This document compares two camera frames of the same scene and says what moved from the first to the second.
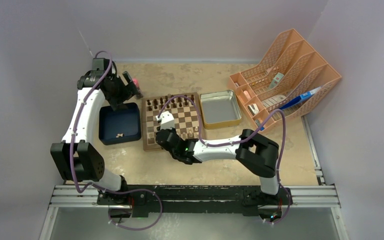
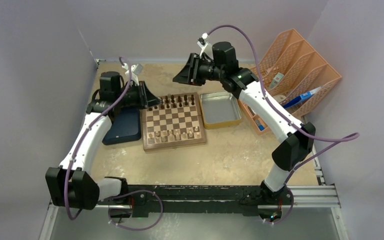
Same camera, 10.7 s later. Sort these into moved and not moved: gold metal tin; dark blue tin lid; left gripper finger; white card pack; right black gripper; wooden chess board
Moved: left gripper finger; right black gripper
Not moved: wooden chess board; gold metal tin; white card pack; dark blue tin lid
